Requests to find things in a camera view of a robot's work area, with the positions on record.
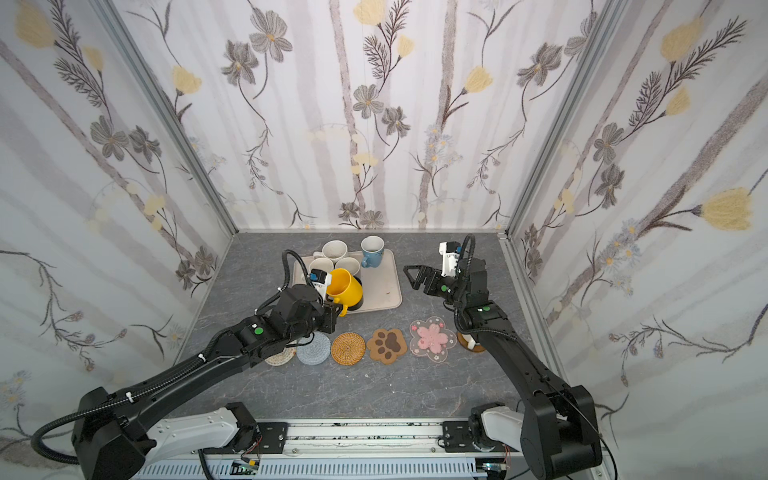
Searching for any beige plastic tray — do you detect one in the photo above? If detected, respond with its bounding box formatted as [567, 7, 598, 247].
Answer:
[291, 248, 403, 314]

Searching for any blue-grey round knitted coaster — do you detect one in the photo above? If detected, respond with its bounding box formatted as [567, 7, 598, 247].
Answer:
[296, 332, 331, 366]

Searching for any yellow mug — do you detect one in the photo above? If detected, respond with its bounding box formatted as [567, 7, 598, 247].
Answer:
[328, 268, 356, 317]

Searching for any white woven round coaster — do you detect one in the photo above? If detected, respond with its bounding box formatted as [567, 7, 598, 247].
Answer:
[264, 347, 296, 367]

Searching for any pink flower coaster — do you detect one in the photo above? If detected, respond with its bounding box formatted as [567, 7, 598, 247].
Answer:
[409, 316, 458, 363]

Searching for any brown paw-shaped coaster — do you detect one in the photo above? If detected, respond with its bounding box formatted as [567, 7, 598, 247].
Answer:
[366, 328, 408, 365]

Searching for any brown wooden round coaster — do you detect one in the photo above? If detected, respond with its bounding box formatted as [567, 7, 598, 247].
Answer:
[457, 333, 486, 353]

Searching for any black mug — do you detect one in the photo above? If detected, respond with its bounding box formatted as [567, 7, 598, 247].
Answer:
[348, 276, 364, 311]

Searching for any white mug red inside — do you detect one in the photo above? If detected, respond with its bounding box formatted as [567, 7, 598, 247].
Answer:
[462, 334, 477, 351]

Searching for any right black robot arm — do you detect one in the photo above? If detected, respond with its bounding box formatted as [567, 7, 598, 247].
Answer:
[403, 235, 603, 479]

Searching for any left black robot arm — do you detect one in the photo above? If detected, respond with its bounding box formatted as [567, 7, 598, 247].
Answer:
[30, 281, 347, 479]

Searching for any light blue mug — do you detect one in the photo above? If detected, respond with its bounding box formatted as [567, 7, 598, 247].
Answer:
[361, 235, 385, 268]

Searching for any lavender mug white inside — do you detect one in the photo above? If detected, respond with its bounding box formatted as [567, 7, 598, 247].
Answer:
[335, 256, 361, 276]

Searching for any white speckled mug rear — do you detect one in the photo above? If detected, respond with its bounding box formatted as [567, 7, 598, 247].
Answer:
[314, 240, 348, 263]

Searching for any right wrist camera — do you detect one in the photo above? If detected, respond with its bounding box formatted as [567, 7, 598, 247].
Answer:
[439, 241, 462, 278]

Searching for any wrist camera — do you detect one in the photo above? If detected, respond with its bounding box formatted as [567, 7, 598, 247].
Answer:
[439, 241, 462, 278]
[309, 269, 332, 300]

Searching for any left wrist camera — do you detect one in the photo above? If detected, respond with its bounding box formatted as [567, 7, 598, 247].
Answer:
[309, 269, 332, 300]

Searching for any white slotted cable duct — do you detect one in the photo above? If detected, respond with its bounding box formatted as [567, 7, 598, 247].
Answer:
[134, 458, 488, 480]

